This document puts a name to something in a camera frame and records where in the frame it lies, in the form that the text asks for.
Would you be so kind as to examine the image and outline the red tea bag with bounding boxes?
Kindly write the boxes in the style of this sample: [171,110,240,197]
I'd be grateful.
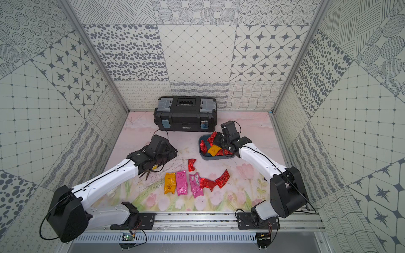
[215,170,230,189]
[188,159,196,172]
[200,178,217,192]

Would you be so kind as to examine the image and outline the pink tea bag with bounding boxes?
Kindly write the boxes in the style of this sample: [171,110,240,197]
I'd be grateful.
[189,173,204,199]
[176,170,188,196]

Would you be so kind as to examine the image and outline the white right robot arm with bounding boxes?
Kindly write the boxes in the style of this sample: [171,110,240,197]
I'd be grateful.
[214,121,310,223]

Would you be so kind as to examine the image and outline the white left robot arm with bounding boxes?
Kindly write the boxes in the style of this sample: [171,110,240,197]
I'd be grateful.
[44,135,178,242]

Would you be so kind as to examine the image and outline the dark teal storage box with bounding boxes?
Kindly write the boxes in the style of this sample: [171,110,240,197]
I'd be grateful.
[198,134,235,161]

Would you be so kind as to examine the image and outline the black plastic toolbox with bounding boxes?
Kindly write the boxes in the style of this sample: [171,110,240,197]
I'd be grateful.
[154,96,218,133]

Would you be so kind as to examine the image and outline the yellow handled pliers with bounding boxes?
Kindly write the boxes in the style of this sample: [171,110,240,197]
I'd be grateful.
[140,165,158,181]

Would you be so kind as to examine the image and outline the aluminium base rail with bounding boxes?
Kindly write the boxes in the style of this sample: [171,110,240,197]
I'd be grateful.
[76,211,326,249]

